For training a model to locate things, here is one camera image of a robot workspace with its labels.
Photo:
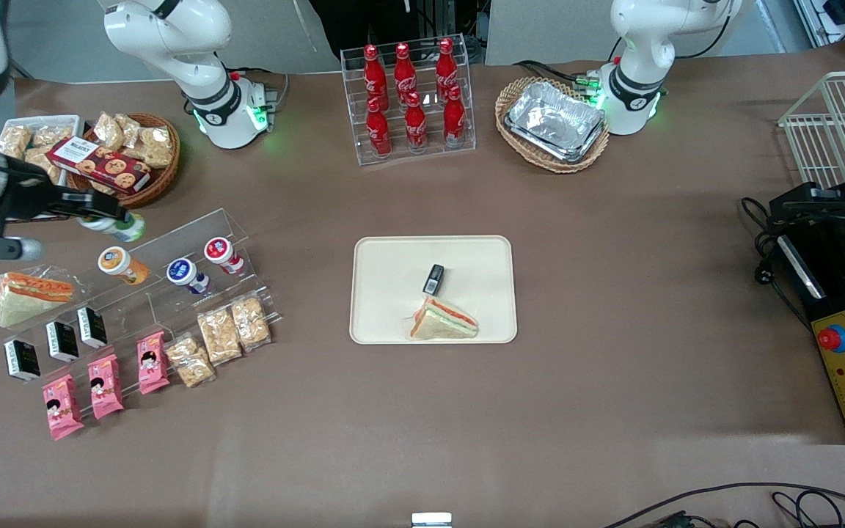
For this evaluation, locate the clear acrylic bottle rack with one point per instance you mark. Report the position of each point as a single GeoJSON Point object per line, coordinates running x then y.
{"type": "Point", "coordinates": [430, 155]}

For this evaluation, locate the blue gum bottle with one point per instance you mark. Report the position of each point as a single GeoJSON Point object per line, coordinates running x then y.
{"type": "Point", "coordinates": [185, 273]}

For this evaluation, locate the black gum box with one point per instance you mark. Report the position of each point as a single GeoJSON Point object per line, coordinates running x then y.
{"type": "Point", "coordinates": [62, 342]}
{"type": "Point", "coordinates": [23, 359]}
{"type": "Point", "coordinates": [92, 327]}
{"type": "Point", "coordinates": [433, 279]}

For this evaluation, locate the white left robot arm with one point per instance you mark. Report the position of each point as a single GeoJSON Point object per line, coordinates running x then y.
{"type": "Point", "coordinates": [639, 51]}

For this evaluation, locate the green gum bottle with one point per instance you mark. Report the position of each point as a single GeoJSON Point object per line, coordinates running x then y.
{"type": "Point", "coordinates": [120, 227]}

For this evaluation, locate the small silver device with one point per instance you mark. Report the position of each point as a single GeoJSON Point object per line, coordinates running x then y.
{"type": "Point", "coordinates": [431, 521]}

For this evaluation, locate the wicker basket with foil trays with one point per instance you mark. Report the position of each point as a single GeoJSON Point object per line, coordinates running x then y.
{"type": "Point", "coordinates": [510, 143]}

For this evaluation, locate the aluminium foil tray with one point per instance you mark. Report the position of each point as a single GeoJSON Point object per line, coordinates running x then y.
{"type": "Point", "coordinates": [576, 155]}
{"type": "Point", "coordinates": [554, 116]}

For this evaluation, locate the metal equipment shelf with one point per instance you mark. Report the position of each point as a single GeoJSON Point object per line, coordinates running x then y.
{"type": "Point", "coordinates": [844, 26]}

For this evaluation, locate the white plastic bin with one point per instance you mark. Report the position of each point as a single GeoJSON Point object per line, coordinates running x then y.
{"type": "Point", "coordinates": [69, 123]}

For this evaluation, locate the wrapped triangle sandwich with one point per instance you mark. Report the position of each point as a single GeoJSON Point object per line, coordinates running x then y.
{"type": "Point", "coordinates": [26, 299]}
{"type": "Point", "coordinates": [443, 324]}

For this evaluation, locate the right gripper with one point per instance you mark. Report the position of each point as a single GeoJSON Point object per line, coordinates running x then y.
{"type": "Point", "coordinates": [17, 192]}

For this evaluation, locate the cream plastic tray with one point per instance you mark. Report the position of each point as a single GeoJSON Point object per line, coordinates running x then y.
{"type": "Point", "coordinates": [386, 293]}

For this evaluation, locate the red cookie box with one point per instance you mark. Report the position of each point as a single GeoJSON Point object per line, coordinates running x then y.
{"type": "Point", "coordinates": [100, 165]}

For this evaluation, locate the pink snack pack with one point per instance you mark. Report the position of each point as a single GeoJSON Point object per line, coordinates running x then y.
{"type": "Point", "coordinates": [105, 386]}
{"type": "Point", "coordinates": [152, 363]}
{"type": "Point", "coordinates": [61, 407]}

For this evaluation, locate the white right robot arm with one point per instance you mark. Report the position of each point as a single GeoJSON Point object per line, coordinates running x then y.
{"type": "Point", "coordinates": [173, 44]}

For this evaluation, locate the red gum bottle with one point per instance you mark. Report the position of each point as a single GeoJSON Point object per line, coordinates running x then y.
{"type": "Point", "coordinates": [221, 253]}

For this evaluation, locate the black sealing machine yellow panel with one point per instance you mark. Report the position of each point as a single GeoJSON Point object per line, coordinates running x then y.
{"type": "Point", "coordinates": [844, 345]}

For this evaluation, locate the brown wicker snack basket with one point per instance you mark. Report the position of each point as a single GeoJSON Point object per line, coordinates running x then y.
{"type": "Point", "coordinates": [162, 180]}

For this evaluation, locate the orange gum bottle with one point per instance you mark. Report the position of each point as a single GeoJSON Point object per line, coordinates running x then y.
{"type": "Point", "coordinates": [120, 264]}

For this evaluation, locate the red cola bottle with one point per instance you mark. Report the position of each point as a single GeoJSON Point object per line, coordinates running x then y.
{"type": "Point", "coordinates": [446, 66]}
{"type": "Point", "coordinates": [372, 73]}
{"type": "Point", "coordinates": [378, 132]}
{"type": "Point", "coordinates": [454, 121]}
{"type": "Point", "coordinates": [415, 126]}
{"type": "Point", "coordinates": [404, 70]}

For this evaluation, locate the clear acrylic tiered shelf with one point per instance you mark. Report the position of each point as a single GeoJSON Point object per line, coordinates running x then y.
{"type": "Point", "coordinates": [173, 238]}

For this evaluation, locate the clear cracker pack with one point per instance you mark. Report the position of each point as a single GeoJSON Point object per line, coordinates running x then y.
{"type": "Point", "coordinates": [39, 163]}
{"type": "Point", "coordinates": [130, 126]}
{"type": "Point", "coordinates": [52, 135]}
{"type": "Point", "coordinates": [108, 130]}
{"type": "Point", "coordinates": [250, 323]}
{"type": "Point", "coordinates": [152, 147]}
{"type": "Point", "coordinates": [191, 361]}
{"type": "Point", "coordinates": [218, 336]}
{"type": "Point", "coordinates": [13, 141]}

